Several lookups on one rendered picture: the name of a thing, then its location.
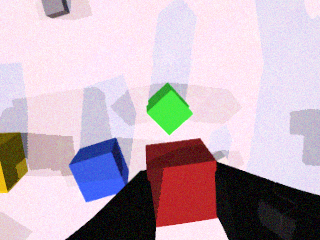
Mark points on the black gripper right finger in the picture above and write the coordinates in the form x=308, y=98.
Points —
x=252, y=208

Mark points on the red block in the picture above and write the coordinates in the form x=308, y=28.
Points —
x=182, y=175

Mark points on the blue block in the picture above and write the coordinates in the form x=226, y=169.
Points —
x=100, y=170

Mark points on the yellow cube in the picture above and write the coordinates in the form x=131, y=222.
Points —
x=13, y=165

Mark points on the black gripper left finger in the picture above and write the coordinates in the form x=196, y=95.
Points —
x=129, y=215

